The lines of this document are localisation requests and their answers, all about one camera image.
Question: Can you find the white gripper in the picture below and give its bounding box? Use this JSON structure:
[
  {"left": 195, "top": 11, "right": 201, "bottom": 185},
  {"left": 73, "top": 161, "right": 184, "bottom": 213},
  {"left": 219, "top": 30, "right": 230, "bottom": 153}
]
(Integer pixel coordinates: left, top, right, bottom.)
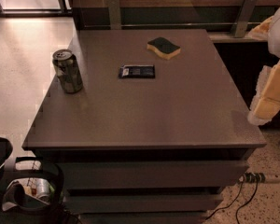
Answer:
[{"left": 247, "top": 62, "right": 280, "bottom": 126}]

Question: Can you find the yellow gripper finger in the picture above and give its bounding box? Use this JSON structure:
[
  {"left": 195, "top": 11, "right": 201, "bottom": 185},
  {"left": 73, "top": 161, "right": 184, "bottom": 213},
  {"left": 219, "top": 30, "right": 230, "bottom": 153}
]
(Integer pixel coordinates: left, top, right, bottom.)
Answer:
[{"left": 248, "top": 16, "right": 273, "bottom": 40}]

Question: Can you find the yellow green sponge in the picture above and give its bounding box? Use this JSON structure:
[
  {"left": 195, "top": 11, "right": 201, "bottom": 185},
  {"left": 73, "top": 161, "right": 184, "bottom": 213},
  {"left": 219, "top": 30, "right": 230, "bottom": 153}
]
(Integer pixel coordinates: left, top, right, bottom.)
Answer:
[{"left": 147, "top": 37, "right": 181, "bottom": 60}]

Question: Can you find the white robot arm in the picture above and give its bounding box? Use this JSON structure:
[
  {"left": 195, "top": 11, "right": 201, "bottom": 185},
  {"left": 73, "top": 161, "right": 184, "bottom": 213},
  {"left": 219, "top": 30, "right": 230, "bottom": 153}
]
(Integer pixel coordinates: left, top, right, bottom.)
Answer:
[{"left": 247, "top": 8, "right": 280, "bottom": 126}]

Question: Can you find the green soda can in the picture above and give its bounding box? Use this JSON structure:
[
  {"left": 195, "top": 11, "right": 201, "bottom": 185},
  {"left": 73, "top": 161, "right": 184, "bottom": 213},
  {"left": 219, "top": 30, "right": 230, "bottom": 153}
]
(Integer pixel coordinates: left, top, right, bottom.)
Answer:
[{"left": 52, "top": 49, "right": 83, "bottom": 93}]

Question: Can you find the silver can in bin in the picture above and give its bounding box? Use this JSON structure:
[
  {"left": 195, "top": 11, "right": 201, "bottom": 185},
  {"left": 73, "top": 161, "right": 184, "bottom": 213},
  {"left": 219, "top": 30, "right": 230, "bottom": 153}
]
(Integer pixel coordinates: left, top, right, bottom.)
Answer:
[{"left": 35, "top": 178, "right": 50, "bottom": 202}]

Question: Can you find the white power strip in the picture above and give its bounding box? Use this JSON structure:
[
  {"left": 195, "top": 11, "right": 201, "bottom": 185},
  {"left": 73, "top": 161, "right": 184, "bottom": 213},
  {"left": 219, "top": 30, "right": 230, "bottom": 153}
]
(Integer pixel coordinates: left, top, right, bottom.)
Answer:
[{"left": 239, "top": 173, "right": 280, "bottom": 184}]

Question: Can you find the grey drawer cabinet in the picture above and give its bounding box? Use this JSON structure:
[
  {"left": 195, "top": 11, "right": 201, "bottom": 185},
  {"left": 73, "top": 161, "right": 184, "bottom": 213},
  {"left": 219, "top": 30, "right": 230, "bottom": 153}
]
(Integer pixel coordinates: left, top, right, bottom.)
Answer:
[{"left": 23, "top": 30, "right": 265, "bottom": 224}]

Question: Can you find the dark blue snack packet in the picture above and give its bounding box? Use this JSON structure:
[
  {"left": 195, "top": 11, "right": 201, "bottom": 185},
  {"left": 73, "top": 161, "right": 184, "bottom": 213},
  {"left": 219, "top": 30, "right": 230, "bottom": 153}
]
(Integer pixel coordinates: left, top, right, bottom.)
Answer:
[{"left": 119, "top": 65, "right": 155, "bottom": 78}]

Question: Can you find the black waste bin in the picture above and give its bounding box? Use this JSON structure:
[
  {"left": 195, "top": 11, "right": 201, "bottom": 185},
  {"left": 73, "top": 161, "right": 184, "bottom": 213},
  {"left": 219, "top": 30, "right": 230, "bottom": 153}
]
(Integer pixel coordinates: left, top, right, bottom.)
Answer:
[{"left": 0, "top": 157, "right": 64, "bottom": 223}]

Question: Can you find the metal bracket right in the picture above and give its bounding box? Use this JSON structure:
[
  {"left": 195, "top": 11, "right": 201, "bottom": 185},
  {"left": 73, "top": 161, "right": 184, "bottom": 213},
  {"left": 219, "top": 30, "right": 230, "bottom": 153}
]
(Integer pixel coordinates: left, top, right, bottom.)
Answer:
[{"left": 231, "top": 0, "right": 258, "bottom": 38}]

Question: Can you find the metal bracket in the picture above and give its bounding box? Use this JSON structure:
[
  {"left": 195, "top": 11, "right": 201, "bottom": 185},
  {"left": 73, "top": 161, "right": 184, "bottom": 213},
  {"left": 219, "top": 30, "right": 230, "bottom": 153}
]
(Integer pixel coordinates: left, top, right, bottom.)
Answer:
[
  {"left": 107, "top": 0, "right": 121, "bottom": 30},
  {"left": 231, "top": 0, "right": 258, "bottom": 38}
]

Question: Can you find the black cable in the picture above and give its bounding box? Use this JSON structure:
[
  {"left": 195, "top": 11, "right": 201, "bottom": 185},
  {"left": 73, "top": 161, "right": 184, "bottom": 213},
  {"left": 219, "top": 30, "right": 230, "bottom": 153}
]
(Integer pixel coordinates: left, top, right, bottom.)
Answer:
[
  {"left": 235, "top": 181, "right": 259, "bottom": 224},
  {"left": 204, "top": 181, "right": 245, "bottom": 221}
]

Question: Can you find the metal bracket left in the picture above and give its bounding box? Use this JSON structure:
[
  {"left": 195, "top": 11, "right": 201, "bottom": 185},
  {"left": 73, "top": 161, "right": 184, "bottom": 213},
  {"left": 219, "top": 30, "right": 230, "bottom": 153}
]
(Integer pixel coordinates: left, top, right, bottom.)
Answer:
[{"left": 107, "top": 0, "right": 121, "bottom": 30}]

